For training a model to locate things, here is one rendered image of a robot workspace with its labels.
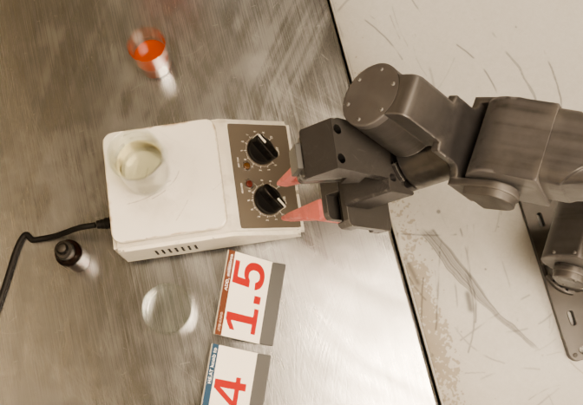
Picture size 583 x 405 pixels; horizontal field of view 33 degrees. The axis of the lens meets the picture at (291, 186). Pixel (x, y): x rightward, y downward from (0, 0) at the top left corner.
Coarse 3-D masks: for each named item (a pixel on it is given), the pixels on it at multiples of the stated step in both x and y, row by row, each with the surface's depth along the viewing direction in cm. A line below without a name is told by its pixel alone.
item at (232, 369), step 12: (228, 360) 101; (240, 360) 102; (216, 372) 100; (228, 372) 101; (240, 372) 102; (216, 384) 100; (228, 384) 101; (240, 384) 102; (216, 396) 100; (228, 396) 101; (240, 396) 102
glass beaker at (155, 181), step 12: (120, 132) 94; (132, 132) 95; (144, 132) 95; (108, 144) 93; (120, 144) 96; (156, 144) 96; (108, 156) 94; (156, 168) 93; (168, 168) 99; (132, 180) 93; (144, 180) 94; (156, 180) 96; (144, 192) 98; (156, 192) 99
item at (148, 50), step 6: (144, 42) 111; (150, 42) 111; (156, 42) 111; (138, 48) 111; (144, 48) 111; (150, 48) 111; (156, 48) 111; (162, 48) 111; (138, 54) 111; (144, 54) 111; (150, 54) 111; (156, 54) 111; (144, 60) 111; (150, 60) 111
